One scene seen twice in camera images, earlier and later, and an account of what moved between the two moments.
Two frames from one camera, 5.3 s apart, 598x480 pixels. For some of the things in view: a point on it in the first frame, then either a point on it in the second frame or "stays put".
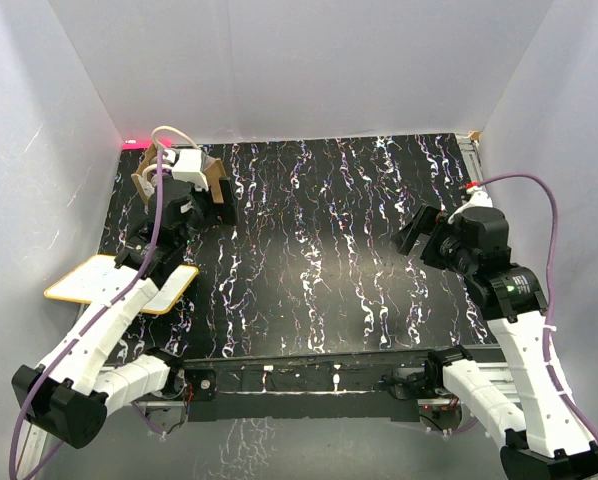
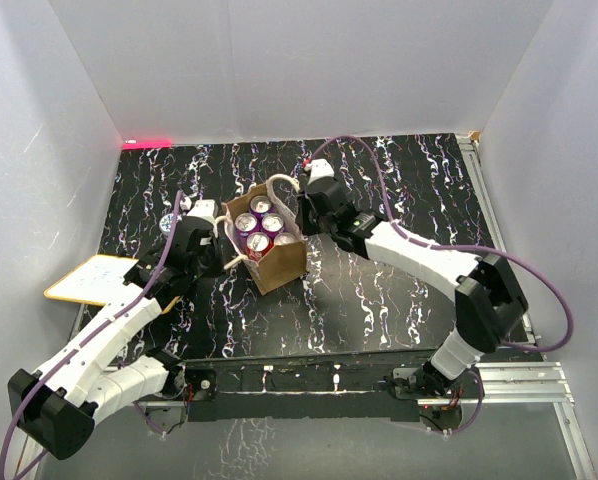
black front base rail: [339, 387] stays put
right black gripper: [423, 222] -> [305, 205]
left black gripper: [223, 213] -> [217, 266]
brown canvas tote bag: [213, 168] -> [273, 270]
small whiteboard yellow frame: [100, 280] stays put
